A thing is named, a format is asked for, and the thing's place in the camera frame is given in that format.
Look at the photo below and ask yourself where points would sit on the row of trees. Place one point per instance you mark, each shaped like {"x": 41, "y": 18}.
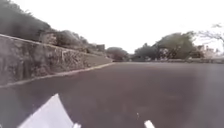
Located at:
{"x": 20, "y": 23}

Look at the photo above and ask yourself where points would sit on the robot's own part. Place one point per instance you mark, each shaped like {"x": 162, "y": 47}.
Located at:
{"x": 149, "y": 124}

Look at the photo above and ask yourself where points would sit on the pale kerb line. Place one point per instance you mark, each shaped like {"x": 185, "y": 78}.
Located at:
{"x": 56, "y": 74}

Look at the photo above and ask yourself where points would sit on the grey asphalt road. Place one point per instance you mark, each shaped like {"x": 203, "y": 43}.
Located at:
{"x": 133, "y": 90}

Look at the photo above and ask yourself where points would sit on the grey stone wall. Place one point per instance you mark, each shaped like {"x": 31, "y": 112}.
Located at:
{"x": 30, "y": 60}

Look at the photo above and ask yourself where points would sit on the building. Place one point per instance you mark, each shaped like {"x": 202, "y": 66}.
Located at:
{"x": 206, "y": 52}

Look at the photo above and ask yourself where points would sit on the low wall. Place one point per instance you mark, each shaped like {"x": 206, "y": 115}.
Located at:
{"x": 186, "y": 60}

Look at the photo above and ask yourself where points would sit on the bare tree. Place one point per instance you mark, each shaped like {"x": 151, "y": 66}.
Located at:
{"x": 211, "y": 35}

